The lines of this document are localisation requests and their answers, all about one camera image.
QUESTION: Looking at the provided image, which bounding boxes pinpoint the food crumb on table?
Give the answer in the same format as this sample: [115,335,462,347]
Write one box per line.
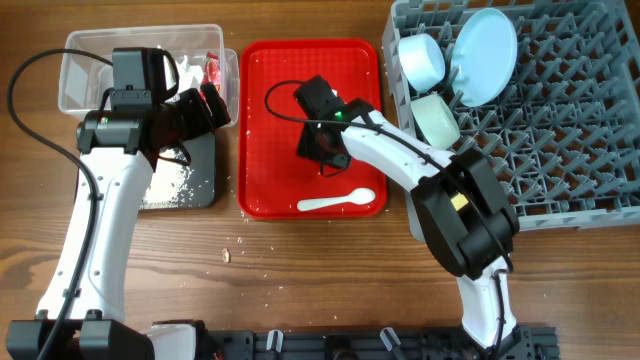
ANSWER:
[222,248,231,264]

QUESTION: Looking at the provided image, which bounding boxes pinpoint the red serving tray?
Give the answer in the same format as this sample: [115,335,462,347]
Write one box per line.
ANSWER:
[236,38,387,220]

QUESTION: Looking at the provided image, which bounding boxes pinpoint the red snack wrapper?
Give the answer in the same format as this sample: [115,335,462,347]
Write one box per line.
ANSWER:
[201,52,222,92]

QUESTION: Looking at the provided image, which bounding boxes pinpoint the light blue plate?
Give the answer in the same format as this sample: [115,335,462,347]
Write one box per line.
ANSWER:
[450,8,518,107]

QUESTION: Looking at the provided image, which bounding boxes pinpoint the light blue bowl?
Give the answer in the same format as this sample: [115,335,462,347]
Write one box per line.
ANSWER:
[398,33,446,92]

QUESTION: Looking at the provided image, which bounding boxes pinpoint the black waste tray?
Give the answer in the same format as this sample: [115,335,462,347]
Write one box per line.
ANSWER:
[78,115,216,208]

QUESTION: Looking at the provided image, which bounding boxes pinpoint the spilled rice in tray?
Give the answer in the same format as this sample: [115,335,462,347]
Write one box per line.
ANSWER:
[140,149,194,210]

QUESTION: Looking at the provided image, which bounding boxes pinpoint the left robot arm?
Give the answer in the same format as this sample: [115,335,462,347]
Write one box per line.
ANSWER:
[6,47,229,359]

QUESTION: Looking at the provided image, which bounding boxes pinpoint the white napkin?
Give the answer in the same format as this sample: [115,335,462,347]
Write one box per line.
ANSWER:
[163,53,205,94]

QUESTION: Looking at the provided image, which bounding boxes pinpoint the white plastic spoon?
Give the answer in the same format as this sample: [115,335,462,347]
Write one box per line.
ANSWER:
[297,188,376,212]

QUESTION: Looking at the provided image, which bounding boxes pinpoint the green bowl with food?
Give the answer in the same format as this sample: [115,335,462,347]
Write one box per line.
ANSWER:
[411,94,460,150]

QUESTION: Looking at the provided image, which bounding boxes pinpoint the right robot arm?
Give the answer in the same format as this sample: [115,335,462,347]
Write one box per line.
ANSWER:
[291,75,520,358]

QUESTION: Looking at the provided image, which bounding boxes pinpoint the clear plastic waste bin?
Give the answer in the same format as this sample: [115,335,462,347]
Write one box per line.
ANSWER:
[58,24,240,127]

